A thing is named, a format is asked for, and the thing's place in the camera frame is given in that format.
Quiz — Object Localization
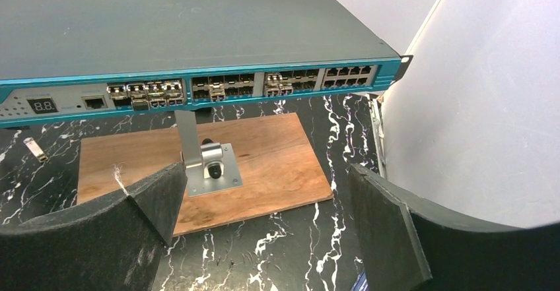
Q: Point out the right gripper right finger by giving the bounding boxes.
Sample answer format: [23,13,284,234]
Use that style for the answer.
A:
[348,164,559,290]

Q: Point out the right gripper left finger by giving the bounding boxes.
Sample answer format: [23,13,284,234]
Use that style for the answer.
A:
[1,162,187,290]

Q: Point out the metal switch stand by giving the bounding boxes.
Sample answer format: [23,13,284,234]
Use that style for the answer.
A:
[174,110,243,197]

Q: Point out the grey teal network switch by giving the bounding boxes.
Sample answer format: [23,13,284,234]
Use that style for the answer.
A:
[1,0,411,128]

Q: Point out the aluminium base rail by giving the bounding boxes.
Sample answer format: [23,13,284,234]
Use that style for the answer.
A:
[367,94,387,179]

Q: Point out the wooden base board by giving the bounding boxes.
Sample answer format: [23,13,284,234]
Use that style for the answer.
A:
[77,113,333,236]

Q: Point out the silver SFP module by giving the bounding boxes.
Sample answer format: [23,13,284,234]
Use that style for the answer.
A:
[23,137,48,163]

